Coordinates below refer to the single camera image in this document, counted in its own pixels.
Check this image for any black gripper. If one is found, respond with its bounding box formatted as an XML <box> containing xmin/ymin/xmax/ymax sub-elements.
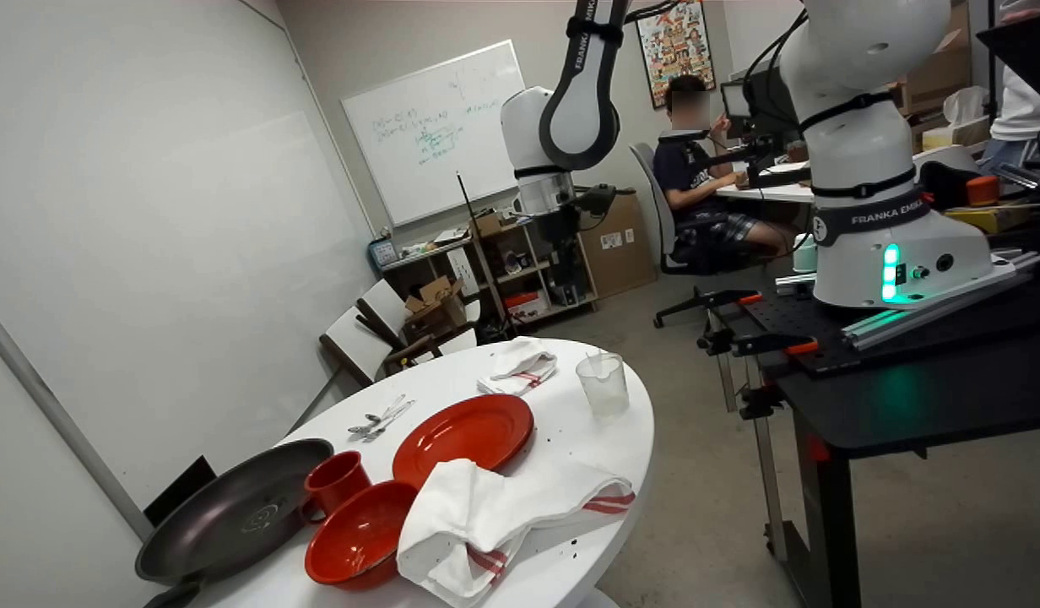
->
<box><xmin>538</xmin><ymin>185</ymin><xmax>614</xmax><ymax>284</ymax></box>

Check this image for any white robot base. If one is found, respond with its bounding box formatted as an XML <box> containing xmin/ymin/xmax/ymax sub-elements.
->
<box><xmin>805</xmin><ymin>100</ymin><xmax>991</xmax><ymax>306</ymax></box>

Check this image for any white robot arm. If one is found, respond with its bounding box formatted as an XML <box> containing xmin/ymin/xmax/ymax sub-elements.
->
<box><xmin>498</xmin><ymin>0</ymin><xmax>952</xmax><ymax>292</ymax></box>

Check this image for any white folded towel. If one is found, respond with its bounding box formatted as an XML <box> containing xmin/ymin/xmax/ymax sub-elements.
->
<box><xmin>394</xmin><ymin>460</ymin><xmax>633</xmax><ymax>608</ymax></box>

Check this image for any cardboard box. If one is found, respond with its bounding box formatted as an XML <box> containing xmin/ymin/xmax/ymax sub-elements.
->
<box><xmin>582</xmin><ymin>193</ymin><xmax>658</xmax><ymax>297</ymax></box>

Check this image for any clear plastic cup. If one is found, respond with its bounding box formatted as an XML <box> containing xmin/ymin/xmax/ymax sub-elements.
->
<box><xmin>573</xmin><ymin>352</ymin><xmax>627</xmax><ymax>420</ymax></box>

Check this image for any seated person in dark shirt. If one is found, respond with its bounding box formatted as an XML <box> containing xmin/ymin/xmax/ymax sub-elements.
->
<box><xmin>654</xmin><ymin>73</ymin><xmax>793</xmax><ymax>258</ymax></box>

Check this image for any black office chair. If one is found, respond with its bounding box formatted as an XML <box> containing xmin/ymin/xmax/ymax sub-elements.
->
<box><xmin>630</xmin><ymin>124</ymin><xmax>770</xmax><ymax>331</ymax></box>

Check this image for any orange black clamp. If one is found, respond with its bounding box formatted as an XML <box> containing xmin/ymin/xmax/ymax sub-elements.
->
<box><xmin>699</xmin><ymin>327</ymin><xmax>820</xmax><ymax>358</ymax></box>

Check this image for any red plate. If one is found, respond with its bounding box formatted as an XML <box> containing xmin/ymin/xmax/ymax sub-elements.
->
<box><xmin>391</xmin><ymin>395</ymin><xmax>534</xmax><ymax>486</ymax></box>

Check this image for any metal spoon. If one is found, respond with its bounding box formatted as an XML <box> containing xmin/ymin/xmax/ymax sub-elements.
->
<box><xmin>363</xmin><ymin>395</ymin><xmax>416</xmax><ymax>420</ymax></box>

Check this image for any metal fork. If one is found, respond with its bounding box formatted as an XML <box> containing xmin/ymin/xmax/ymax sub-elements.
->
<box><xmin>348</xmin><ymin>417</ymin><xmax>391</xmax><ymax>443</ymax></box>

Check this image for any red mug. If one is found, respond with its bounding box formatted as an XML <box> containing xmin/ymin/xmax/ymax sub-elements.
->
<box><xmin>303</xmin><ymin>453</ymin><xmax>368</xmax><ymax>517</ymax></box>

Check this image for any red bowl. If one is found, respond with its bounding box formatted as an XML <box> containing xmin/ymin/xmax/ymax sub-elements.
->
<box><xmin>303</xmin><ymin>479</ymin><xmax>416</xmax><ymax>592</ymax></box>

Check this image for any black frying pan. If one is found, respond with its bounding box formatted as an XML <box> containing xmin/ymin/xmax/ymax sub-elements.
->
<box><xmin>135</xmin><ymin>438</ymin><xmax>334</xmax><ymax>608</ymax></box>

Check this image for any black perforated workbench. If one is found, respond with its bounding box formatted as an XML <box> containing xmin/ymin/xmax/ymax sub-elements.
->
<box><xmin>702</xmin><ymin>274</ymin><xmax>1040</xmax><ymax>608</ymax></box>

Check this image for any whiteboard on wall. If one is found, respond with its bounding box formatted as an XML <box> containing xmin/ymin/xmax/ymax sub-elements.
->
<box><xmin>345</xmin><ymin>40</ymin><xmax>524</xmax><ymax>222</ymax></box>

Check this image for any round white pedestal table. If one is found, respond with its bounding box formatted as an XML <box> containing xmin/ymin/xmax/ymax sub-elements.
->
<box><xmin>193</xmin><ymin>338</ymin><xmax>654</xmax><ymax>608</ymax></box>

